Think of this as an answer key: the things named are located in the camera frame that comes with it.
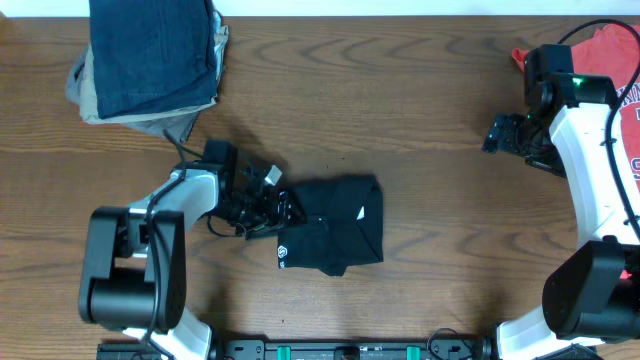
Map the folded light blue garment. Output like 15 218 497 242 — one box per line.
211 10 225 83

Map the folded navy blue garment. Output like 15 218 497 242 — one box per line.
89 0 217 118

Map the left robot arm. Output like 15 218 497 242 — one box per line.
78 139 306 359

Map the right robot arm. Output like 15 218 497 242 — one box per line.
483 67 639 359

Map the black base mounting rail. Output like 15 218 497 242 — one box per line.
96 338 603 360

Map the black polo shirt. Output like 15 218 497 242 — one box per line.
277 175 384 277

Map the folded beige garment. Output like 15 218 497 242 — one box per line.
78 20 230 124

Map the folded grey garment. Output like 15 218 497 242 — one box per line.
65 45 215 143

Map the red printed t-shirt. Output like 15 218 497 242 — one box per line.
510 21 640 281

